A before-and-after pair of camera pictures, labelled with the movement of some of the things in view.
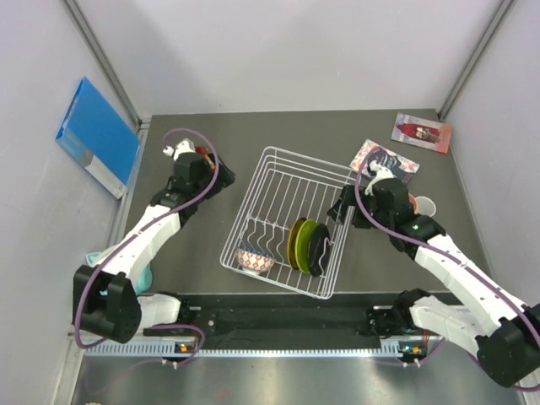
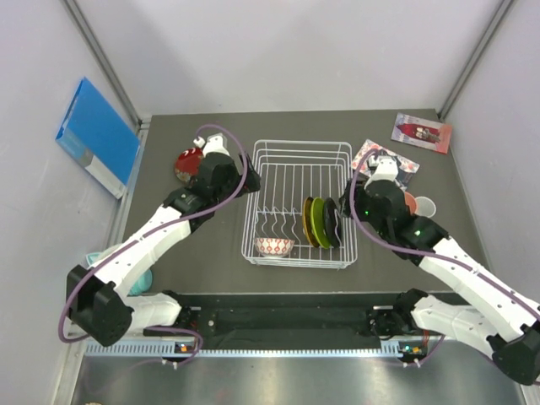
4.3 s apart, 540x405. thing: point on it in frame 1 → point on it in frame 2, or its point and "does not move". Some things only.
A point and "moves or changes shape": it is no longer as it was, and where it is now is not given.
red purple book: x=422 y=132 does not move
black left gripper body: x=224 y=180 → x=251 y=184
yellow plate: x=291 y=243 → x=307 y=223
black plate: x=319 y=249 → x=332 y=224
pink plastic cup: x=414 y=204 does not move
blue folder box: x=94 y=134 does not move
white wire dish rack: x=283 y=233 moves or changes shape
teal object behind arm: x=143 y=283 does not move
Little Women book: x=402 y=167 does not move
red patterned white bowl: x=253 y=262 → x=272 y=246
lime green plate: x=301 y=244 → x=317 y=214
